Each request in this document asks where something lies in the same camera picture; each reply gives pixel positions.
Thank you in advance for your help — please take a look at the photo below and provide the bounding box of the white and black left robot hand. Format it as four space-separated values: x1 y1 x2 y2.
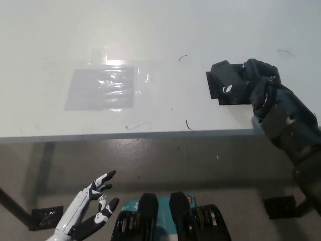
54 170 120 238

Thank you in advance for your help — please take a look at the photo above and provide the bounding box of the dark right robot hand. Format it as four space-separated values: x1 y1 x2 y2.
222 58 280 103

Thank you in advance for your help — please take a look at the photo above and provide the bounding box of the dark grey whiteboard eraser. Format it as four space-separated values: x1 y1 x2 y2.
210 60 251 105

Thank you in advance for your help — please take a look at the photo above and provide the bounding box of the black table leg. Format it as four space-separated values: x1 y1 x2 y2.
0 187 32 226

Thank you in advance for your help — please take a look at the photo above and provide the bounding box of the clear tape strip teal end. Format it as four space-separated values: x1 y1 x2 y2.
124 122 151 130

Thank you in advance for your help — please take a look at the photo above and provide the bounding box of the clear plastic film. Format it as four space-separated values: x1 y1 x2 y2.
56 47 174 118

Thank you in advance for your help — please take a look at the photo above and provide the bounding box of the clear plastic sheet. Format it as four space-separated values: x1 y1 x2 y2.
64 67 135 111

